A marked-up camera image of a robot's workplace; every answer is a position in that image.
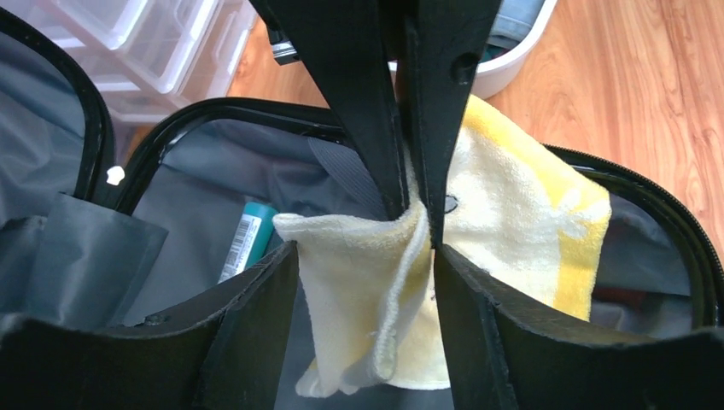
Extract teal tube with barcode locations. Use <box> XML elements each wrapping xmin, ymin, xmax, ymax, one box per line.
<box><xmin>219</xmin><ymin>202</ymin><xmax>277</xmax><ymax>284</ymax></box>

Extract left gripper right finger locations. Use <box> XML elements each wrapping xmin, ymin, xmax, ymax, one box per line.
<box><xmin>435</xmin><ymin>245</ymin><xmax>723</xmax><ymax>409</ymax></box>

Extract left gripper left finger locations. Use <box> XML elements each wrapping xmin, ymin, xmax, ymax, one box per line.
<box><xmin>1</xmin><ymin>243</ymin><xmax>298</xmax><ymax>409</ymax></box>

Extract white plastic drawer organizer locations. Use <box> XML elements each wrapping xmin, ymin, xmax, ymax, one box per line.
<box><xmin>1</xmin><ymin>0</ymin><xmax>257</xmax><ymax>124</ymax></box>

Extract white plastic basin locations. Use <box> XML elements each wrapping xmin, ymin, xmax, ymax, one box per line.
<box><xmin>387</xmin><ymin>0</ymin><xmax>558</xmax><ymax>100</ymax></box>

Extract light blue denim jeans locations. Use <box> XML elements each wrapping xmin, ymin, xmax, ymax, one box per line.
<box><xmin>488</xmin><ymin>0</ymin><xmax>544</xmax><ymax>49</ymax></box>

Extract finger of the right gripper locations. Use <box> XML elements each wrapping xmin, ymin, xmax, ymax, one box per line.
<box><xmin>254</xmin><ymin>0</ymin><xmax>409</xmax><ymax>219</ymax></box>
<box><xmin>397</xmin><ymin>0</ymin><xmax>500</xmax><ymax>246</ymax></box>

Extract dark green garment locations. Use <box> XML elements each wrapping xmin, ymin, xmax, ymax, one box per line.
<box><xmin>480</xmin><ymin>44</ymin><xmax>510</xmax><ymax>62</ymax></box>

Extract yellow towel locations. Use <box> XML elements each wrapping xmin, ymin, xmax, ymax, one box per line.
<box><xmin>273</xmin><ymin>96</ymin><xmax>612</xmax><ymax>398</ymax></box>

